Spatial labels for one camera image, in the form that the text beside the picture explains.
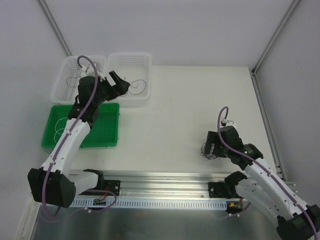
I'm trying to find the bundle of thin cables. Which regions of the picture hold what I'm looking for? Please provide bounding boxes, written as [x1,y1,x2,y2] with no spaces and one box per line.
[199,141,218,160]

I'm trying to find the dark wavy cable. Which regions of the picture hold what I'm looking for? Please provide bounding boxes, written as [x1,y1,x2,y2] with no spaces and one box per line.
[65,76,81,88]

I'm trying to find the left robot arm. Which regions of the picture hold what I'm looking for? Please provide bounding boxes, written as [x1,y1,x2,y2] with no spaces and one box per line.
[27,70,130,208]

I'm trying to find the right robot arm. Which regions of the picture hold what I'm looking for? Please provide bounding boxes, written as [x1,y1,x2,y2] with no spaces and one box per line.
[202,125,320,240]

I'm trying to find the left white perforated basket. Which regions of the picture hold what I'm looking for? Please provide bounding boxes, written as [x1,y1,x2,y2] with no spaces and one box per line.
[50,55,107,105]

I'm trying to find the white perforated basket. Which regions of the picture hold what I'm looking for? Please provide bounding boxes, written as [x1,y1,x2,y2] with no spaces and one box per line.
[103,52,152,108]
[50,55,107,105]

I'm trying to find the right white perforated basket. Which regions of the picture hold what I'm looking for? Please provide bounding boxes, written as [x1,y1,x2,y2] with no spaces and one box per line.
[103,52,152,108]

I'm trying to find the green plastic tray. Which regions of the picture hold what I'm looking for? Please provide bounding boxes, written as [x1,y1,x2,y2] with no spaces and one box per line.
[42,103,120,149]

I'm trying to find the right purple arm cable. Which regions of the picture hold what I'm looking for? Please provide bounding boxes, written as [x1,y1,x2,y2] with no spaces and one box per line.
[216,106,317,240]

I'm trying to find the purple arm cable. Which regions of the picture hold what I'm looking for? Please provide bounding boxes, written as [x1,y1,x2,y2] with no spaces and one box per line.
[39,55,100,221]
[216,106,317,240]

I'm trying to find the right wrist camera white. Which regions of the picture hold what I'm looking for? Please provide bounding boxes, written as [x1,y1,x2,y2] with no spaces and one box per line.
[220,118,237,128]

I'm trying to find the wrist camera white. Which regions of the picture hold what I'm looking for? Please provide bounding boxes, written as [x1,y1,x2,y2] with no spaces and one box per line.
[220,118,237,128]
[80,66,106,79]

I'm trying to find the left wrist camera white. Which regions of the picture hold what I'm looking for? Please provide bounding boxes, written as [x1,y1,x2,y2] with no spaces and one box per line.
[80,66,106,79]

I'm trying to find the dark spiral cable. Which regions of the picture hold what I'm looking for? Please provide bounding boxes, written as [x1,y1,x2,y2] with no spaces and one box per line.
[128,79,147,96]

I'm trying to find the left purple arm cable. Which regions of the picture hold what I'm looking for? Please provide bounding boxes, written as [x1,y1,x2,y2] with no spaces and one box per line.
[39,55,100,221]

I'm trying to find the right aluminium frame post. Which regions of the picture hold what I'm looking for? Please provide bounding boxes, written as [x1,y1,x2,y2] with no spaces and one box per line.
[249,0,302,181]

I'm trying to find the aluminium frame post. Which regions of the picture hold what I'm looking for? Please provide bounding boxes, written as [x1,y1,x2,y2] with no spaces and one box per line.
[249,0,302,181]
[37,0,73,57]

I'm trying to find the white cable in tray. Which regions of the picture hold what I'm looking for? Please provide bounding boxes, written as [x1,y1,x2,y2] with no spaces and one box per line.
[53,117,70,145]

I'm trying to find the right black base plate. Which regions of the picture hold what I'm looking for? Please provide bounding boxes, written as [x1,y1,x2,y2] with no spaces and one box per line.
[208,182,238,199]

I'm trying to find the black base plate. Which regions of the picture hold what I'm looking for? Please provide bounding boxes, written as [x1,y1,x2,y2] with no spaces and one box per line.
[80,179,121,196]
[208,182,238,199]

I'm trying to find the white slotted cable duct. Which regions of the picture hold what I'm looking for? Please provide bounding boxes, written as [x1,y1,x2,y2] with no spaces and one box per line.
[70,196,227,211]

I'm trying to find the left aluminium frame post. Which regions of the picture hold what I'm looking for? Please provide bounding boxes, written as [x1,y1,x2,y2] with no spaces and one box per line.
[37,0,73,57]

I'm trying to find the aluminium mounting rail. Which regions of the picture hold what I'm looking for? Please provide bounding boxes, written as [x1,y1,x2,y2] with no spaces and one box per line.
[103,170,229,200]

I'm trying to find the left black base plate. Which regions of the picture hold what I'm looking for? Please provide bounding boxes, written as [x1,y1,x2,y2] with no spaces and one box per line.
[80,179,121,196]

